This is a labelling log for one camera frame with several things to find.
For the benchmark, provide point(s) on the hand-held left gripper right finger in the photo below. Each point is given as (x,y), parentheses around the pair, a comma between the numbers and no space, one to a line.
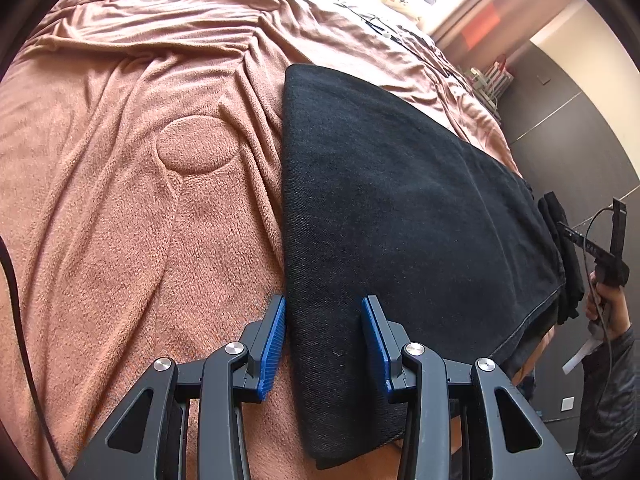
(375,345)

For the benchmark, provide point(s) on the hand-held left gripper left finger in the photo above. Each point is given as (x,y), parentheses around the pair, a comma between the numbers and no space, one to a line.
(272,345)

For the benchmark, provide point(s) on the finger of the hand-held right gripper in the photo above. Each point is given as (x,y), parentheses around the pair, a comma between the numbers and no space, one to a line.
(575,236)

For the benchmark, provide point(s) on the black pants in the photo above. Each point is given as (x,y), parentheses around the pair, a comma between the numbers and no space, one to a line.
(400,210)

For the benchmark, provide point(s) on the person's right forearm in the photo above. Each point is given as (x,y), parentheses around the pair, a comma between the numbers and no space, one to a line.
(610,400)

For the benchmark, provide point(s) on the person's right hand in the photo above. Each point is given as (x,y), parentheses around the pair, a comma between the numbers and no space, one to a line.
(602,305)

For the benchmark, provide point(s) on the white tag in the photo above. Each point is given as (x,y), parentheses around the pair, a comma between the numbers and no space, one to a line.
(580,355)

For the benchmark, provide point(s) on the striped gift bag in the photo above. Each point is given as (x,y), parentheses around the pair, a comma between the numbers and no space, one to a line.
(487,80)

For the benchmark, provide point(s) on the brown blanket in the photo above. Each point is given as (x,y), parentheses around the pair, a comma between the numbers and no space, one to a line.
(125,185)

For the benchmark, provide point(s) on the pink curtain with orange patch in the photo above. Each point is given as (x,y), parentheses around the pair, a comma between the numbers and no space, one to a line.
(480,25)

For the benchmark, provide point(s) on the wall socket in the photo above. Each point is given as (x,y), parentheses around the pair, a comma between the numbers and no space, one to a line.
(567,403)

